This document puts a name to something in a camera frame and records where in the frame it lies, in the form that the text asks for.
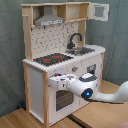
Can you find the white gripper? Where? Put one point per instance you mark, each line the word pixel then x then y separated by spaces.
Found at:
pixel 61 82

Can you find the white microwave door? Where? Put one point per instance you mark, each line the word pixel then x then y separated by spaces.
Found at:
pixel 98 11

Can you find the wooden toy kitchen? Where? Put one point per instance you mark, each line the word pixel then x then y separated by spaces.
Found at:
pixel 45 40

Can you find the oven door with window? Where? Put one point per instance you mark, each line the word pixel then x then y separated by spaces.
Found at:
pixel 63 99

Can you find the right stove knob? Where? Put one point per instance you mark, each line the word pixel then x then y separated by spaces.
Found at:
pixel 74 69

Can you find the black stovetop red burners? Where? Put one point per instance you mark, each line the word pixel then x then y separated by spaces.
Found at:
pixel 52 59

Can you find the grey toy sink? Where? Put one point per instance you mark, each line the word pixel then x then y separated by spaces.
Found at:
pixel 79 51

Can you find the fridge door with dispenser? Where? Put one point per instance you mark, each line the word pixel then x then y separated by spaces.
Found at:
pixel 94 66

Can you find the grey range hood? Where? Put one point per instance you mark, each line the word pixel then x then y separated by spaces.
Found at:
pixel 48 18

